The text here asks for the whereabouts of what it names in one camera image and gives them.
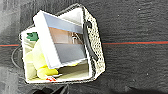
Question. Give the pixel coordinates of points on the white picture box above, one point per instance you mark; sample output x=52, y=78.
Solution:
x=63, y=36

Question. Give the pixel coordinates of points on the yellow plush toy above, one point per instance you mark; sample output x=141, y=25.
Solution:
x=36, y=58

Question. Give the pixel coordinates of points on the small green toy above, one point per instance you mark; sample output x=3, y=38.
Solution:
x=32, y=36

